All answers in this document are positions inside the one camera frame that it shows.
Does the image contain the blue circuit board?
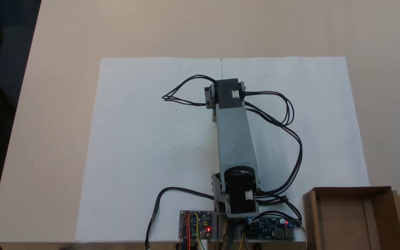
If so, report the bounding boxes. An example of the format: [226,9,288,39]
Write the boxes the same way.
[244,217,295,241]

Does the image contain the brown cardboard box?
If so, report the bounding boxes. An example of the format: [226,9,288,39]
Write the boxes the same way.
[302,186,400,250]

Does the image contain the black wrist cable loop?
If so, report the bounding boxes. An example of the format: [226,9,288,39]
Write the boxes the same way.
[161,74,218,107]

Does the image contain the black cable on table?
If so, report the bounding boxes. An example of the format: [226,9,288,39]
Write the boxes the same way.
[145,187,215,249]

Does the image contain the circuit board with jumper wires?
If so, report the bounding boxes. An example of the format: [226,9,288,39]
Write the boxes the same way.
[178,210,214,240]

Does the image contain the coloured jumper wires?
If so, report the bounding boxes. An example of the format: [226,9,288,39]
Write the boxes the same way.
[180,212,208,250]

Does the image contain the black elbow cable bundle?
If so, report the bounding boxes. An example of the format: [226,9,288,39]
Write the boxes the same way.
[243,91,304,227]

